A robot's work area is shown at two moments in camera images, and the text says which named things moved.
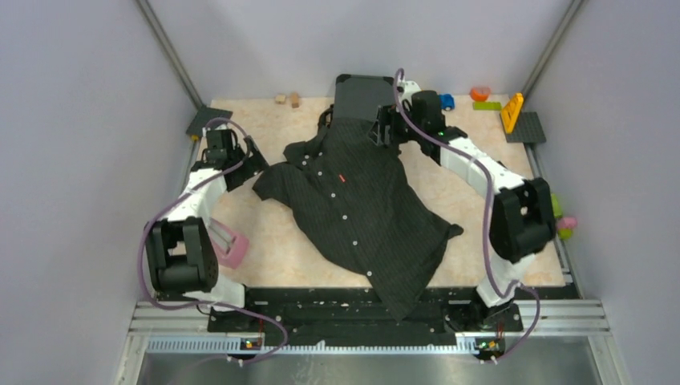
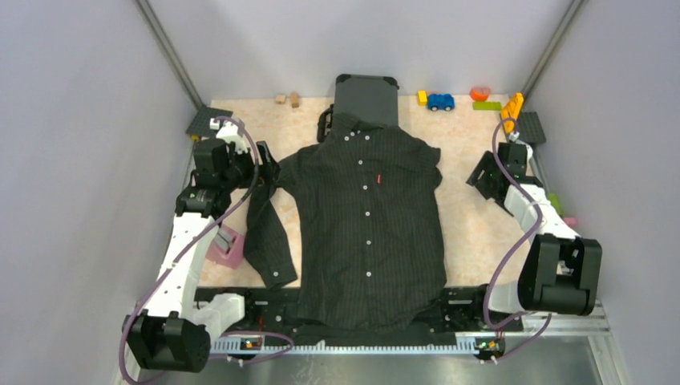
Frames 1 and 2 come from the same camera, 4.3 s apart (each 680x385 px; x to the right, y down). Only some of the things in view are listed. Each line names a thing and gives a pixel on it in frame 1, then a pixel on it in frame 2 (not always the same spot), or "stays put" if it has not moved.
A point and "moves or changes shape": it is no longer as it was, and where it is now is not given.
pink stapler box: (232, 249) stays put
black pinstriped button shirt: (360, 206) moves or changes shape
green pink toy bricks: (565, 225) stays put
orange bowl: (480, 93) stays put
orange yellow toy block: (511, 111) stays put
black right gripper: (387, 115) → (479, 179)
